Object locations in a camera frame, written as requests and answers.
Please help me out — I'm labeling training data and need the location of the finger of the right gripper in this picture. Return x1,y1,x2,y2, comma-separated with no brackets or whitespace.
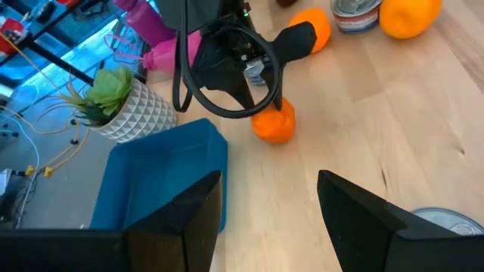
222,84,257,111
270,66,284,112

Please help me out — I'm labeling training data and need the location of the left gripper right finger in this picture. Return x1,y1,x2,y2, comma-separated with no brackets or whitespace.
317,169,484,272

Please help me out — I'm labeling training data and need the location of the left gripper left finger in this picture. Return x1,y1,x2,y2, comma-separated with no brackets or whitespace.
0,169,224,272

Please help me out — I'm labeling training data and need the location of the red-orange lumpy food item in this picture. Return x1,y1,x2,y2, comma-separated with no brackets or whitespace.
250,97,296,145

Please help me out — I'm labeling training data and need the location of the orange round food item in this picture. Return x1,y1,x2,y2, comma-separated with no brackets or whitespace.
289,7,333,54

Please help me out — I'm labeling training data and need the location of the purple squeeze bottle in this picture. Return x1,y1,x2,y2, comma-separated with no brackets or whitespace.
113,0,177,48

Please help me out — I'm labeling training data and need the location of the pull-tab can red blue label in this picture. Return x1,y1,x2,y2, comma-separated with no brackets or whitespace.
330,0,385,36

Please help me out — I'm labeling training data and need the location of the smooth orange fruit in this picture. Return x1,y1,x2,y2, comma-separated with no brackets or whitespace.
379,0,443,40

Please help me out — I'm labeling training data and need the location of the clear plastic bin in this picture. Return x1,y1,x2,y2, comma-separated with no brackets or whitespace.
101,0,205,85

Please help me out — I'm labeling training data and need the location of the teal plastic bin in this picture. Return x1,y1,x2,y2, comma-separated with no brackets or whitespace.
89,117,230,233

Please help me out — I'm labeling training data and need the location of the flat yellowfin tuna can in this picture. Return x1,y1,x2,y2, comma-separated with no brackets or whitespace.
411,206,484,237

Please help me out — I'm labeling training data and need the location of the succulent in white patterned pot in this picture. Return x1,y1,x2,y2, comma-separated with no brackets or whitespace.
36,66,178,144

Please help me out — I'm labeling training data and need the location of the black desk leg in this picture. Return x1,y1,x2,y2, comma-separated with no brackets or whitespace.
22,37,95,86

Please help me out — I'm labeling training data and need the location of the black looped camera cable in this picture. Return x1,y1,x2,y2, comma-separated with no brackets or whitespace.
172,0,283,120

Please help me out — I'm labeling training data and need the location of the yellow power cable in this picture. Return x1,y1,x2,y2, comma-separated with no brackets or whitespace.
0,32,92,178

